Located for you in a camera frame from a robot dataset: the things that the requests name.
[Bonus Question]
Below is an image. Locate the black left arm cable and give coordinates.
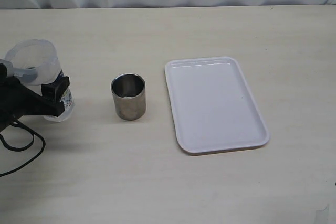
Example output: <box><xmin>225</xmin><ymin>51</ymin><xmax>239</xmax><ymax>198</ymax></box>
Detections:
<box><xmin>0</xmin><ymin>120</ymin><xmax>46</xmax><ymax>177</ymax></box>

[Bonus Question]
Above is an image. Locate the white plastic tray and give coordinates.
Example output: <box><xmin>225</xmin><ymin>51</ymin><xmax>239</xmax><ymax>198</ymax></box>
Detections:
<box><xmin>164</xmin><ymin>57</ymin><xmax>270</xmax><ymax>154</ymax></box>

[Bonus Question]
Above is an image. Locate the clear plastic measuring cup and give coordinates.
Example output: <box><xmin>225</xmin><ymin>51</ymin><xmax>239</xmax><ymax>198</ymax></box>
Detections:
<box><xmin>1</xmin><ymin>39</ymin><xmax>74</xmax><ymax>122</ymax></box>

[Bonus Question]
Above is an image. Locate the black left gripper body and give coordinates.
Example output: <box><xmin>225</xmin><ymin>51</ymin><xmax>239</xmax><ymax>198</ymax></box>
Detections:
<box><xmin>1</xmin><ymin>62</ymin><xmax>65</xmax><ymax>130</ymax></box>

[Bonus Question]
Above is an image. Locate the stainless steel cup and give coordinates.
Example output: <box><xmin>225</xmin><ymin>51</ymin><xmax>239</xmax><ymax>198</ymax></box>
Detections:
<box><xmin>111</xmin><ymin>73</ymin><xmax>146</xmax><ymax>121</ymax></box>

